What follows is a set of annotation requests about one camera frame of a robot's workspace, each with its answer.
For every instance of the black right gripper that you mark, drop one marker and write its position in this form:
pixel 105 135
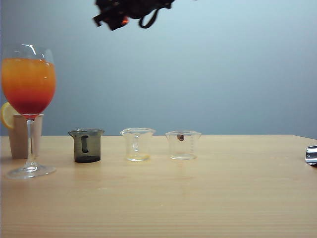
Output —
pixel 128 8

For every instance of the amber measuring cup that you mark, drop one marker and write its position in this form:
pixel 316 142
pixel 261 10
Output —
pixel 124 21

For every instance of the smoky grey measuring cup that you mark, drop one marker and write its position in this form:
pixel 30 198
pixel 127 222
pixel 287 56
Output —
pixel 91 148

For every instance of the wine glass with orange drink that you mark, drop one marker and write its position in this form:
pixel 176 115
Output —
pixel 28 84

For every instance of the yellow lemon slice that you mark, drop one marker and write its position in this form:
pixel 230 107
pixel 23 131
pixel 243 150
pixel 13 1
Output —
pixel 6 116

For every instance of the shiny silver metal object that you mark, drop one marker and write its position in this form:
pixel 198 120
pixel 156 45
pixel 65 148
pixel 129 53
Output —
pixel 312 156

